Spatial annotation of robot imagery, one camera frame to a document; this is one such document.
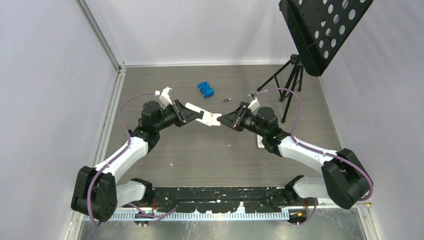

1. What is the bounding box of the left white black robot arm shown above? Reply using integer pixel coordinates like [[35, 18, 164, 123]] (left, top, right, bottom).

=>
[[70, 99, 205, 224]]

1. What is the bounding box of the black perforated music stand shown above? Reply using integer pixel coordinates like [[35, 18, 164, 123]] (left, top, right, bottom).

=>
[[257, 0, 373, 123]]

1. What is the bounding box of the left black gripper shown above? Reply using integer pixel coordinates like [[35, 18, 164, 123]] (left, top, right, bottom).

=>
[[154, 99, 201, 132]]

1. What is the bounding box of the aluminium corner frame rail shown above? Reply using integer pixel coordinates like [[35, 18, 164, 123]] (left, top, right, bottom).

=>
[[75, 0, 124, 73]]

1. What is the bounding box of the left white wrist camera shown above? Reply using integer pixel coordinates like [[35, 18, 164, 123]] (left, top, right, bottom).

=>
[[154, 87, 172, 106]]

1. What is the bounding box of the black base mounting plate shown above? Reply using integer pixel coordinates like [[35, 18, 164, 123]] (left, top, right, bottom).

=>
[[133, 186, 315, 214]]

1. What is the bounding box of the white remote with black window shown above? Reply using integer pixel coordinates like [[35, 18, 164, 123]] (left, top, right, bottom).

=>
[[184, 102, 222, 127]]

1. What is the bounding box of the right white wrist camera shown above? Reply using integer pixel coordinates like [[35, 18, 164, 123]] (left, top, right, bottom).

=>
[[248, 92, 260, 113]]

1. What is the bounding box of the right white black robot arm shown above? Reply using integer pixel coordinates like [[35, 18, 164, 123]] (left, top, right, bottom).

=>
[[217, 102, 373, 210]]

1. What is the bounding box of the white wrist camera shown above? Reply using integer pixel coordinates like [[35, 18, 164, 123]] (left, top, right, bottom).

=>
[[248, 92, 260, 113], [154, 87, 172, 106]]

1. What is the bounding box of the blue toy car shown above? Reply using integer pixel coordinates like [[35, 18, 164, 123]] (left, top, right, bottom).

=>
[[197, 81, 215, 99]]

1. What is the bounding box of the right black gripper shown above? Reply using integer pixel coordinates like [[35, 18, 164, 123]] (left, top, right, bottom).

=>
[[217, 104, 267, 138]]

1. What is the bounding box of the white remote with buttons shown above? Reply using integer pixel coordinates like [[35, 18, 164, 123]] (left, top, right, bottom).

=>
[[256, 135, 265, 149]]

